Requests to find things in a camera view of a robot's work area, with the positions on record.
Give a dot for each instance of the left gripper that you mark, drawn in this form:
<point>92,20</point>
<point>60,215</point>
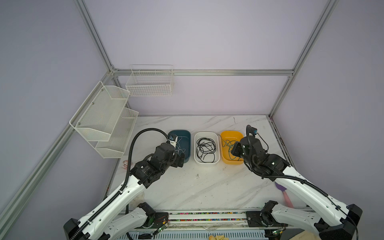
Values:
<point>180,163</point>

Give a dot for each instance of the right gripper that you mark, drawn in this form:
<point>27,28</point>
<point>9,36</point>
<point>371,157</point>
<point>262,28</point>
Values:
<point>234,148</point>

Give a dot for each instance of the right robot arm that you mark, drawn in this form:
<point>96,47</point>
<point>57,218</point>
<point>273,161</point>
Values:
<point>329,219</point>

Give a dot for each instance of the yellow plastic bin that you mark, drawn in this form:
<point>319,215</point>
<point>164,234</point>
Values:
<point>228,138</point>

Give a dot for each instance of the teal plastic bin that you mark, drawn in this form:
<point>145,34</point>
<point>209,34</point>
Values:
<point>184,143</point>

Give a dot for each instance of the white plastic bin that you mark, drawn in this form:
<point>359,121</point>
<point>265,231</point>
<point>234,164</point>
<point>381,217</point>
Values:
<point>206,148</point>

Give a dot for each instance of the pink toy figure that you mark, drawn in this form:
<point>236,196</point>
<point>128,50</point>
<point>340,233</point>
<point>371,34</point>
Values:
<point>125,165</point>

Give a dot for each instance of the purple pink spatula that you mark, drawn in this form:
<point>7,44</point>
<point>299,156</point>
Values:
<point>285,195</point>

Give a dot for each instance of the white mesh two-tier shelf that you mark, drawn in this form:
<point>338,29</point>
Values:
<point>105,121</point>

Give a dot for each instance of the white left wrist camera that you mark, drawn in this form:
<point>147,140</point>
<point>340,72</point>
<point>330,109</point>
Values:
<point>172,140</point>

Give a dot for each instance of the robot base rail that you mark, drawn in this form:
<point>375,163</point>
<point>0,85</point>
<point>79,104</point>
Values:
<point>198,225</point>

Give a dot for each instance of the white wire basket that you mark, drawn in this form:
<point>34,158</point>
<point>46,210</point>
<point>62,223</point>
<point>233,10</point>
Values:
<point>151,80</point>

